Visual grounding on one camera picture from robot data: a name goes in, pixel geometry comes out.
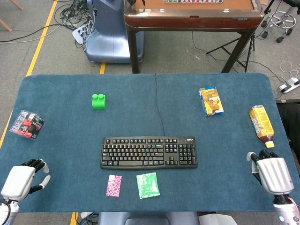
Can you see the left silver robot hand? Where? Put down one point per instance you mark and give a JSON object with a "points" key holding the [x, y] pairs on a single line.
{"points": [[20, 182]]}

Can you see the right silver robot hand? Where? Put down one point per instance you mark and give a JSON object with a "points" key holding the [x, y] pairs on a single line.
{"points": [[274, 175]]}

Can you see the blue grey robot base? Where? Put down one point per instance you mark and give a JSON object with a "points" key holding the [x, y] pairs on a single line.
{"points": [[110, 35]]}

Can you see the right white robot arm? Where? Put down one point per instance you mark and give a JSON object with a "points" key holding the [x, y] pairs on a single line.
{"points": [[287, 208]]}

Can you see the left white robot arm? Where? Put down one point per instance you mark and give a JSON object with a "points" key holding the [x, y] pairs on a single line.
{"points": [[7, 211]]}

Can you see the black computer keyboard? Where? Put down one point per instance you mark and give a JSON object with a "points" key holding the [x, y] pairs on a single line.
{"points": [[149, 152]]}

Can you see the brown tea bottle yellow label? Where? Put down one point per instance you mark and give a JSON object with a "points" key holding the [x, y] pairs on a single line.
{"points": [[261, 124]]}

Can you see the black red white box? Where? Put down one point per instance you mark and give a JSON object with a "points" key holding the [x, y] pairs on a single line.
{"points": [[27, 125]]}

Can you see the blue felt table mat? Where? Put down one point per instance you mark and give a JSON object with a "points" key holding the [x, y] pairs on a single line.
{"points": [[70, 150]]}

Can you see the pink white patterned packet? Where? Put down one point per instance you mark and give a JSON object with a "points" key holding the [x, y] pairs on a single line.
{"points": [[114, 185]]}

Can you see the orange blue snack box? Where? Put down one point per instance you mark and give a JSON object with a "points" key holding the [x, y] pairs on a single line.
{"points": [[211, 102]]}

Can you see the green toy brick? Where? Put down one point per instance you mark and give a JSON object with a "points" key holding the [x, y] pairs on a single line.
{"points": [[99, 102]]}

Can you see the green white patterned packet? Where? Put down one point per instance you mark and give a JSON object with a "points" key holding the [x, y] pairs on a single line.
{"points": [[147, 185]]}

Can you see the black tripod stand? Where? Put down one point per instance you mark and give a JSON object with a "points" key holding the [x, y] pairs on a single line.
{"points": [[239, 52]]}

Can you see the blue grey robot chest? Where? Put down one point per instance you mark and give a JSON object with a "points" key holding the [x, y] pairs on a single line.
{"points": [[147, 218]]}

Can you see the chrome stool wheeled base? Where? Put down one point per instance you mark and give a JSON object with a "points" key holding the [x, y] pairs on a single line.
{"points": [[281, 20]]}

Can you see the wooden furniture leg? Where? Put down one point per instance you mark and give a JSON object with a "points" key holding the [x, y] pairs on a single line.
{"points": [[16, 3], [4, 24]]}

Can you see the white power strip with plugs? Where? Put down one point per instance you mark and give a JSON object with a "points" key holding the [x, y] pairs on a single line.
{"points": [[80, 32]]}

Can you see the brown mahjong table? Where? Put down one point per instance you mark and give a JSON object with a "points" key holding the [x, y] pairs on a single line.
{"points": [[192, 21]]}

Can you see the row of mahjong tiles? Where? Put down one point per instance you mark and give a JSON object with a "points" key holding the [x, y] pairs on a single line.
{"points": [[192, 1]]}

